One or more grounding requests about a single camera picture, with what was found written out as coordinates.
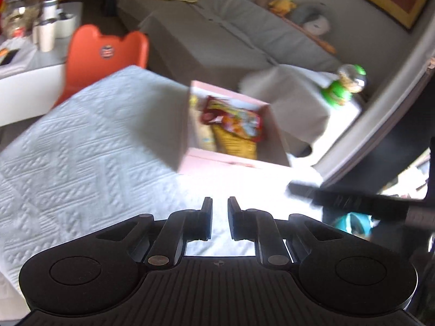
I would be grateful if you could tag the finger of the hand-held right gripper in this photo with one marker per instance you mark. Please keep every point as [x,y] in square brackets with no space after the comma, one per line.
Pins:
[356,202]

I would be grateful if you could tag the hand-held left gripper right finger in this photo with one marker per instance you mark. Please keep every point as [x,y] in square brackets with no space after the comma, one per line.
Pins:
[234,218]

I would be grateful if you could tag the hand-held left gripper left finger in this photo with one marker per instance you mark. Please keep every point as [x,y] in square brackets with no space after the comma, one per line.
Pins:
[205,218]

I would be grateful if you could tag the pink cardboard box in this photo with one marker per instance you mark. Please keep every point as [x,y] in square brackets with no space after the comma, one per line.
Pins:
[221,160]

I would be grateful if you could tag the yellow snack packet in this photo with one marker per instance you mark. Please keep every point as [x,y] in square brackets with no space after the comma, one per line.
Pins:
[234,145]

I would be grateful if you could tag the large red snack packet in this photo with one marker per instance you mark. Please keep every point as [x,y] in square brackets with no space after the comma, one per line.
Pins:
[234,121]

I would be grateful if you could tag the teal object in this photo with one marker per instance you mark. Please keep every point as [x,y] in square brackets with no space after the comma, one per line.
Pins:
[353,223]

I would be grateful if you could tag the cloth-covered side table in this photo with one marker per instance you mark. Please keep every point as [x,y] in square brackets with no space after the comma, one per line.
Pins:
[295,108]

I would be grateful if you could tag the green snow globe toy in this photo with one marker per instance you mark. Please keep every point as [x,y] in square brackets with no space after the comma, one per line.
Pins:
[340,90]

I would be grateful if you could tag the white textured tablecloth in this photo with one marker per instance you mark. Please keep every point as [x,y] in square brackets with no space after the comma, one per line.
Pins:
[85,159]

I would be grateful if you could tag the grey sofa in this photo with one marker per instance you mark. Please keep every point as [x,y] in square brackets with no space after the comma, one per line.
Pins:
[221,37]

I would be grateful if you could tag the grey white plush toy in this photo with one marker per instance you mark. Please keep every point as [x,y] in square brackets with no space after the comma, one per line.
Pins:
[314,20]

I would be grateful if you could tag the orange chair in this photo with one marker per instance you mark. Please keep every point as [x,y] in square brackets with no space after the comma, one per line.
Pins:
[88,57]

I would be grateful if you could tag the yellow duck plush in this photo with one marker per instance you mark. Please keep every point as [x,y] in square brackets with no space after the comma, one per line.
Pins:
[283,1]

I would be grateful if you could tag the white table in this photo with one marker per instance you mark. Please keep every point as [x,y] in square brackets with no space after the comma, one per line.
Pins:
[30,85]

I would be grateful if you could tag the white storage bin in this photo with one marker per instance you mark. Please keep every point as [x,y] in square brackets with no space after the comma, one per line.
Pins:
[69,20]

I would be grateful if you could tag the white cup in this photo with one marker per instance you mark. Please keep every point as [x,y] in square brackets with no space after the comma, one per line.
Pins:
[47,37]

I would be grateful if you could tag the white bottle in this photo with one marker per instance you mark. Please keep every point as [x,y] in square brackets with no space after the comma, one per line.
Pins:
[51,8]

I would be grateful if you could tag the glass jar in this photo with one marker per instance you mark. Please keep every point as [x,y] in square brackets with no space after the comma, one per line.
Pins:
[20,13]

